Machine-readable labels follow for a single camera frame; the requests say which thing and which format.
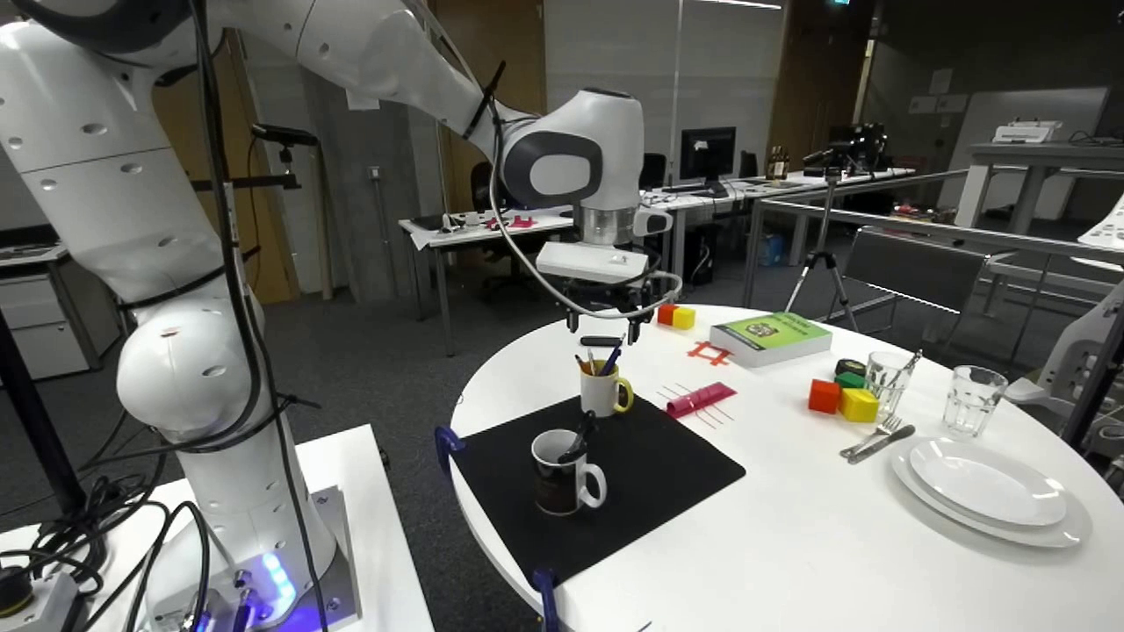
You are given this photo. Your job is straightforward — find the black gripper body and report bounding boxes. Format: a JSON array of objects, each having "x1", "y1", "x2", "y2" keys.
[{"x1": 535, "y1": 208, "x2": 677, "y2": 351}]

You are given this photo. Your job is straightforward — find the black cup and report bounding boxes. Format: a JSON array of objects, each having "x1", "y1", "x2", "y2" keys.
[{"x1": 530, "y1": 429, "x2": 607, "y2": 516}]

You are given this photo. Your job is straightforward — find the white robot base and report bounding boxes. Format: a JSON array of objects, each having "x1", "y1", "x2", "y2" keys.
[{"x1": 0, "y1": 425, "x2": 431, "y2": 632}]

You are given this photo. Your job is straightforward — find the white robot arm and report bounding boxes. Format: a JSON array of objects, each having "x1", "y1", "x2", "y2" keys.
[{"x1": 0, "y1": 0, "x2": 643, "y2": 591}]

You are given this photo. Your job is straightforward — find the black mat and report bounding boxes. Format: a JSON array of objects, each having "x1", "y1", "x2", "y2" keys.
[{"x1": 454, "y1": 401, "x2": 746, "y2": 583}]

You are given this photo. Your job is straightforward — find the red cube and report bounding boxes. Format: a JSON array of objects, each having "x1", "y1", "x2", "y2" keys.
[{"x1": 657, "y1": 302, "x2": 674, "y2": 327}]

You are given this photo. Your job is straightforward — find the white pen mug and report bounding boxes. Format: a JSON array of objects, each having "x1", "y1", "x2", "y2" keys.
[{"x1": 578, "y1": 373, "x2": 634, "y2": 419}]

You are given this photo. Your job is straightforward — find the yellow cube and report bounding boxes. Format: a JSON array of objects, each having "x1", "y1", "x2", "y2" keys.
[{"x1": 672, "y1": 307, "x2": 696, "y2": 330}]

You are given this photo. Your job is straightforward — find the green book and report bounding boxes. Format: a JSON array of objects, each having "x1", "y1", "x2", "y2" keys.
[{"x1": 708, "y1": 314, "x2": 833, "y2": 369}]

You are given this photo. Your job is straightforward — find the orange block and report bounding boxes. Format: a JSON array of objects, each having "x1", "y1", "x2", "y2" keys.
[{"x1": 808, "y1": 378, "x2": 842, "y2": 415}]

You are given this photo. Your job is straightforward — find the green block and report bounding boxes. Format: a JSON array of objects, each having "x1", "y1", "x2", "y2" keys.
[{"x1": 836, "y1": 357, "x2": 867, "y2": 391}]

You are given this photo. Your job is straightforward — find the yellow block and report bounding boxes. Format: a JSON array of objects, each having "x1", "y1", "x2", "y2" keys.
[{"x1": 840, "y1": 391, "x2": 878, "y2": 423}]

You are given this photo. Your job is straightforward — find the cutlery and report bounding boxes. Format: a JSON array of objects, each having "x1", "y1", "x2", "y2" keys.
[{"x1": 840, "y1": 425, "x2": 917, "y2": 464}]

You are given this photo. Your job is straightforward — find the round white table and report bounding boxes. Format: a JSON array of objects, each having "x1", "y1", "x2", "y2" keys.
[{"x1": 446, "y1": 302, "x2": 1124, "y2": 632}]

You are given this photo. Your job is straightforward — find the drinking glass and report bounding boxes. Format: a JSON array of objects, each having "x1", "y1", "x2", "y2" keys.
[{"x1": 942, "y1": 367, "x2": 1008, "y2": 439}]

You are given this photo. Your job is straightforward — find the white plates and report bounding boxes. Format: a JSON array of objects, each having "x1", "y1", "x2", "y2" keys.
[{"x1": 890, "y1": 439, "x2": 1092, "y2": 550}]

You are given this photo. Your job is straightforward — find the orange plastic frame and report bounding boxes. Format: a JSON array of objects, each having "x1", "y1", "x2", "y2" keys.
[{"x1": 688, "y1": 340, "x2": 729, "y2": 367}]

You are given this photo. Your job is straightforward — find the camera tripod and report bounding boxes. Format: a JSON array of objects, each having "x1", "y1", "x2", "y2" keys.
[{"x1": 783, "y1": 142, "x2": 884, "y2": 315}]

